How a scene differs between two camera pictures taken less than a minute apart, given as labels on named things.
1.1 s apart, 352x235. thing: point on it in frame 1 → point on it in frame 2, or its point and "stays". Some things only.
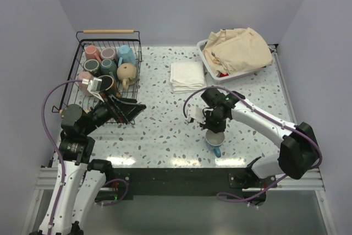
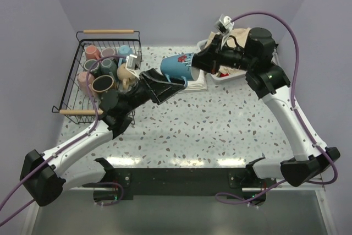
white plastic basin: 201,45 stays
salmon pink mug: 92,52 stays
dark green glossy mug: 93,66 stays
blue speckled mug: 214,141 → 179,66
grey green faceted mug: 108,67 stays
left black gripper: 123,109 → 161,91
